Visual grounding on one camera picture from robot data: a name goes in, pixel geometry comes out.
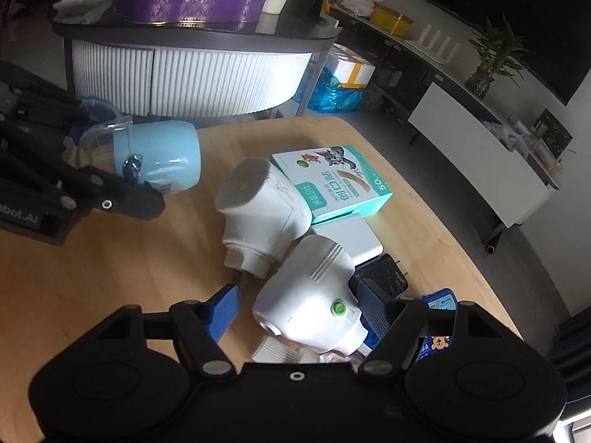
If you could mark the white ribbed packet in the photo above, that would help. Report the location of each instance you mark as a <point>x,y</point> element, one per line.
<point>281,350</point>

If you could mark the teal cartoon bandage box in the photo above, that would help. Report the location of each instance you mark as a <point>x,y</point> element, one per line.
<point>341,184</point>

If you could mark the white cardboard box orange tape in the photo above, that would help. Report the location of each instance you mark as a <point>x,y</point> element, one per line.
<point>353,67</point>

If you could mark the black charger adapter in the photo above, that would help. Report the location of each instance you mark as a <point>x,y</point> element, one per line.
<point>383,272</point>

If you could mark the white television console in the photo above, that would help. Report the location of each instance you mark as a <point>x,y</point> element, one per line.
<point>471,147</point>

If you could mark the white power bank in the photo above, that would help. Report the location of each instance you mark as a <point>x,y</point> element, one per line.
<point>355,240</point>

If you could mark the round dark-topped coffee table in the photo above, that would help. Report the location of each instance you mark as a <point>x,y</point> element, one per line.
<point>207,78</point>

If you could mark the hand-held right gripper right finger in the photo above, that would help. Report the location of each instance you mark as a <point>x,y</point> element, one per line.
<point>373,309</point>

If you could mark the blue plastic bag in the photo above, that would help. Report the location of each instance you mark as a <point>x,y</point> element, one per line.
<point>334,94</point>

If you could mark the potted plant in vase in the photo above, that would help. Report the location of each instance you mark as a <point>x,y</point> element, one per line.
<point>496,50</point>

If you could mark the blue cartoon tin box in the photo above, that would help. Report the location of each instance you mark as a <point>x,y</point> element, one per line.
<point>441,302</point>

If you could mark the black television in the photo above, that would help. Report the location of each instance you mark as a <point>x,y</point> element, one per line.
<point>508,0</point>

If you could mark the green and black box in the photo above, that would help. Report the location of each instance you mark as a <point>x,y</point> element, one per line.
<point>554,134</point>

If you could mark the clear acrylic organizer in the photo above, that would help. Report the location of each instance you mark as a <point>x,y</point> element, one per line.
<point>521,138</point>

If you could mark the white router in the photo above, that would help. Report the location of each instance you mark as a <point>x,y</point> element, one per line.
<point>436,46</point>

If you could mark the white plug-in device grey top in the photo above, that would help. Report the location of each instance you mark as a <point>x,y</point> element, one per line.
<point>258,221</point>

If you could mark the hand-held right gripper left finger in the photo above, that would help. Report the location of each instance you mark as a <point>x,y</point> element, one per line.
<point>225,311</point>

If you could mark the yellow tin box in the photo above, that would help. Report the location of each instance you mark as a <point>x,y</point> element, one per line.
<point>392,21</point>

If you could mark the white wall plug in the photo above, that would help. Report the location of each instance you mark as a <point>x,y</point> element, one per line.
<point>304,295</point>

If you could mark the purple tin tray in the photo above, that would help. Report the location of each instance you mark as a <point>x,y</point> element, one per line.
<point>184,7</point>

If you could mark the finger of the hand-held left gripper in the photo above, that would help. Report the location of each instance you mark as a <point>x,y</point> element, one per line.
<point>129,198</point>
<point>46,97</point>

